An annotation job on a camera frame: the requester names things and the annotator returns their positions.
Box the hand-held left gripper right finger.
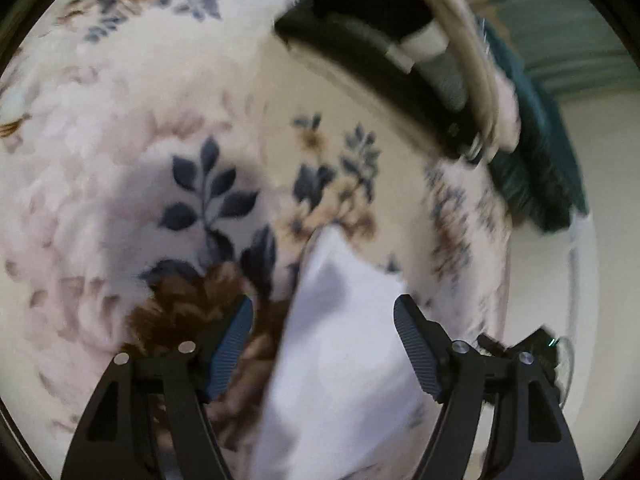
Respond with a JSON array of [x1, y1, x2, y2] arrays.
[[393, 294, 585, 480]]

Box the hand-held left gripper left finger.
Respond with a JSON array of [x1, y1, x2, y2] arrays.
[[60, 294, 255, 480]]

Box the white t-shirt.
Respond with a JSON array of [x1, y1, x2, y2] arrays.
[[250, 225, 451, 480]]

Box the white headboard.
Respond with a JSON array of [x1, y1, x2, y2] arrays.
[[502, 210, 608, 411]]

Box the folded teal blanket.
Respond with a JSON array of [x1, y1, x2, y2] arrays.
[[479, 20, 589, 234]]

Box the floral bedspread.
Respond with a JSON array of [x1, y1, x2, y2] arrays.
[[0, 0, 516, 480]]

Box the grey-green striped curtain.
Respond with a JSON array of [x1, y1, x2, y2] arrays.
[[480, 0, 636, 96]]

